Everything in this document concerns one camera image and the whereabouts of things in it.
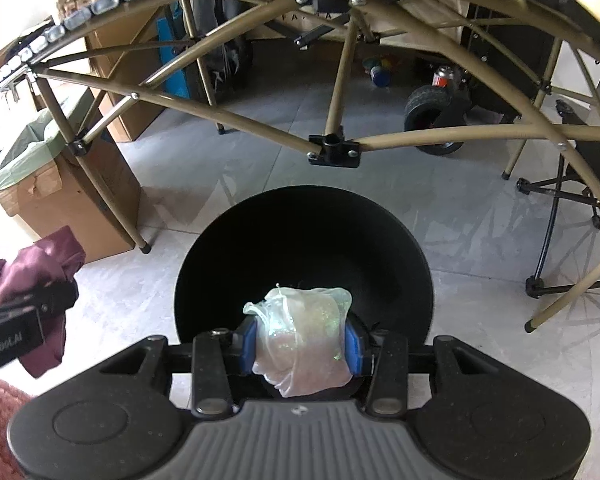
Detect large cardboard box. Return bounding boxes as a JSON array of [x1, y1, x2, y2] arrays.
[[0, 87, 144, 265]]

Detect pile of coloured balls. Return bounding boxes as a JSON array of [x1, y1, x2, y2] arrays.
[[362, 56, 396, 87]]

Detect black bags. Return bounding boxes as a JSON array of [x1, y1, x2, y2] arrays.
[[192, 0, 255, 107]]

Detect tall cardboard box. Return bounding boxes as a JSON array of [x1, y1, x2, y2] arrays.
[[82, 5, 182, 144]]

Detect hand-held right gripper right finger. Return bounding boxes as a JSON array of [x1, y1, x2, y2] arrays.
[[344, 317, 502, 419]]

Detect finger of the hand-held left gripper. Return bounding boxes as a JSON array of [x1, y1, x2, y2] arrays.
[[0, 280, 80, 322]]

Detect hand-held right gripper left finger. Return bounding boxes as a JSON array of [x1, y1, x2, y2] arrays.
[[99, 318, 258, 419]]

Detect black wheeled cart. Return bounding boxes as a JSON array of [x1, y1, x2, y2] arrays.
[[404, 2, 567, 157]]

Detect translucent plastic wrap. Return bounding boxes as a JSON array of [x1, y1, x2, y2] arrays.
[[242, 284, 354, 400]]

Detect maroon cloth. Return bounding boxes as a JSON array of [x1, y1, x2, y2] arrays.
[[0, 225, 87, 379]]

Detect green bin liner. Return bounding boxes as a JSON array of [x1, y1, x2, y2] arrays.
[[0, 87, 106, 197]]

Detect black trash bin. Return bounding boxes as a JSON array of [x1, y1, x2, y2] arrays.
[[172, 186, 435, 404]]

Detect blue board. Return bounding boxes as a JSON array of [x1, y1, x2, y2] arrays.
[[156, 2, 202, 99]]

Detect tan folding table frame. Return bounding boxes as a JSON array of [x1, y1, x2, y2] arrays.
[[0, 0, 600, 334]]

